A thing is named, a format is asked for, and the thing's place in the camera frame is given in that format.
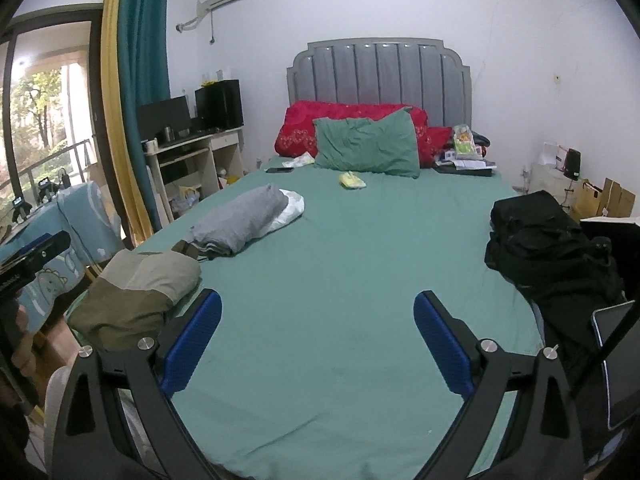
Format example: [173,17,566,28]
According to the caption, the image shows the red patterned pillow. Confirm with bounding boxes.
[274,101,453,168]

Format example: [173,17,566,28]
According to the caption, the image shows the brown paper bag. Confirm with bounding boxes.
[570,177,638,222]

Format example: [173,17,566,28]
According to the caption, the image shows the black computer tower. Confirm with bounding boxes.
[194,80,245,131]

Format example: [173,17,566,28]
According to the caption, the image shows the white nightstand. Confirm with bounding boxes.
[527,160,573,206]

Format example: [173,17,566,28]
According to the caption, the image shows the yellow curtain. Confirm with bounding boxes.
[100,0,153,248]

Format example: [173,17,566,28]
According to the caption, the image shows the green and orange package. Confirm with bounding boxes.
[452,125,475,158]

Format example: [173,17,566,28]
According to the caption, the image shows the olive green jacket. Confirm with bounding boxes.
[67,247,202,353]

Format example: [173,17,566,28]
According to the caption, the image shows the blue printed cloth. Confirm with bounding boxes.
[0,182,123,333]

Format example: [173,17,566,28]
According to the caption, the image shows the teal curtain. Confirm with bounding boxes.
[117,0,173,233]

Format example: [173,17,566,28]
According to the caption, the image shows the grey padded headboard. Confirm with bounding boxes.
[286,37,472,133]

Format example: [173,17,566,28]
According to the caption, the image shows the bed with green sheet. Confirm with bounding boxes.
[65,165,546,480]

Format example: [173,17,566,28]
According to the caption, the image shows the white cloth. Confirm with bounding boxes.
[260,189,306,233]

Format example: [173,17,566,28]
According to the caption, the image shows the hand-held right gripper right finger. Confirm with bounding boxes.
[413,290,586,480]

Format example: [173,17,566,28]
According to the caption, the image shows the glass balcony door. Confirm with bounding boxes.
[0,7,106,241]

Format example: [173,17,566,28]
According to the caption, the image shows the folded grey clothes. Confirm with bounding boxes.
[187,184,290,258]

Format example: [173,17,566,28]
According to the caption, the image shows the beige computer desk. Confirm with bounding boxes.
[142,127,246,221]

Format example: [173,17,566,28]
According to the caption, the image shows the pile of black clothes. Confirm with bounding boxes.
[484,191,626,391]

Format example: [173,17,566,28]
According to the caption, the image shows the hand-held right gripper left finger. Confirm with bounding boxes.
[47,287,223,480]

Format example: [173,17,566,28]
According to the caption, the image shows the tablet with grey frame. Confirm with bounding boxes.
[591,300,640,431]

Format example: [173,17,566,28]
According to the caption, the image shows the person's left hand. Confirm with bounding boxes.
[10,306,38,377]

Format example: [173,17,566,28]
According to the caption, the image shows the black computer monitor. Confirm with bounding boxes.
[136,96,192,142]

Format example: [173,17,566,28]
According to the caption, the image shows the green pillow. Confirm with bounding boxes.
[313,107,421,179]

